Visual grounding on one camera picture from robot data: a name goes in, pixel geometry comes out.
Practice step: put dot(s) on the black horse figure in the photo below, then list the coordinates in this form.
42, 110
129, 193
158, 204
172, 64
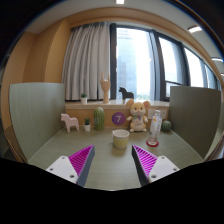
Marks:
126, 93

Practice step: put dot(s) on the beige plush mouse toy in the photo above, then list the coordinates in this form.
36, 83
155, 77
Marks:
137, 115

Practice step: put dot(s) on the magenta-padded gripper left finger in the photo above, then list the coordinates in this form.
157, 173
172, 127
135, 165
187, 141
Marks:
60, 166

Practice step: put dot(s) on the clear plastic water bottle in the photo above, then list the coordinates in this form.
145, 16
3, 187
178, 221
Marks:
155, 128

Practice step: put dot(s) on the white wall socket plate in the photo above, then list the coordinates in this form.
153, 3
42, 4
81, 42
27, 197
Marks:
150, 114
164, 114

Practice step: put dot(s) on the wooden hand model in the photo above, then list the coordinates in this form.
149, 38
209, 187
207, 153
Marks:
105, 86

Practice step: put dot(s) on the small plant in white pot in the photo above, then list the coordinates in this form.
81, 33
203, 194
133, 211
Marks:
87, 127
84, 100

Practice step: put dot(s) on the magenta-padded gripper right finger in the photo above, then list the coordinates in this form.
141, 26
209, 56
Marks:
162, 166

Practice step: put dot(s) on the purple round number disc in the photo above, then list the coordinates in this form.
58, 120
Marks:
118, 118

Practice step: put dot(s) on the pale yellow mug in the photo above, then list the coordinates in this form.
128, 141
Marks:
120, 140

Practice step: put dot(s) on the tall green cactus figure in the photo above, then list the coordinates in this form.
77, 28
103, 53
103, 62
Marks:
99, 119

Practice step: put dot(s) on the grey curtain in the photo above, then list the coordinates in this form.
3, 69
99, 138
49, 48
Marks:
86, 63

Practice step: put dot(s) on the grey-green desk partition panel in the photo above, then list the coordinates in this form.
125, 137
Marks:
193, 116
36, 116

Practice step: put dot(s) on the small round green cactus figure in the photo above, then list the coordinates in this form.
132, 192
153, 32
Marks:
166, 126

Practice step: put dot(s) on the pink horse figure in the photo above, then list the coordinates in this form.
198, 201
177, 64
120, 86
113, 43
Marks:
69, 120

